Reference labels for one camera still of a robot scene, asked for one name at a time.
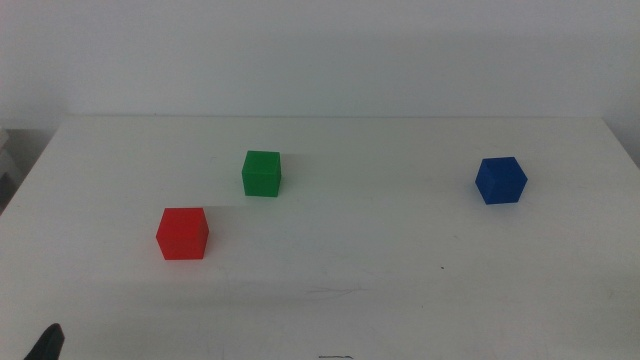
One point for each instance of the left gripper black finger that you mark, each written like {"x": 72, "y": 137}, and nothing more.
{"x": 50, "y": 345}

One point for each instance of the red cube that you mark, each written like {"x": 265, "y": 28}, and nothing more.
{"x": 182, "y": 235}

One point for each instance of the green cube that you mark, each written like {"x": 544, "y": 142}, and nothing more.
{"x": 261, "y": 175}

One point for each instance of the blue cube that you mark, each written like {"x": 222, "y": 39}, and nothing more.
{"x": 501, "y": 181}

